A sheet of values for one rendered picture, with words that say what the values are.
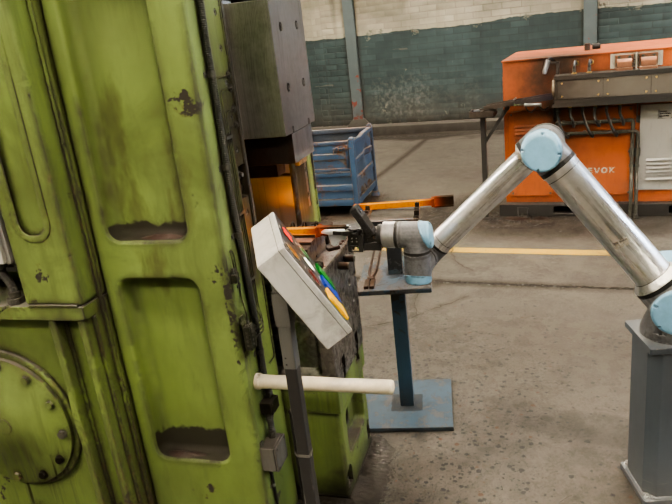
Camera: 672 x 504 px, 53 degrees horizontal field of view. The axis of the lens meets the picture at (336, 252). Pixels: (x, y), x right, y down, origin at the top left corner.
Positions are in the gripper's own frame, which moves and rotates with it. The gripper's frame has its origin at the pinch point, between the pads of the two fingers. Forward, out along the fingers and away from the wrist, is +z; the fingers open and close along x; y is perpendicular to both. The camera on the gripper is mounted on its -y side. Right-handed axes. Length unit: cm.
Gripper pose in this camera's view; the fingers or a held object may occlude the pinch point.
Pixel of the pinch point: (325, 229)
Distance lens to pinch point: 232.2
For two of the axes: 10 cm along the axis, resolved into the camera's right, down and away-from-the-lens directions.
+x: 2.7, -3.4, 9.0
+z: -9.6, 0.0, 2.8
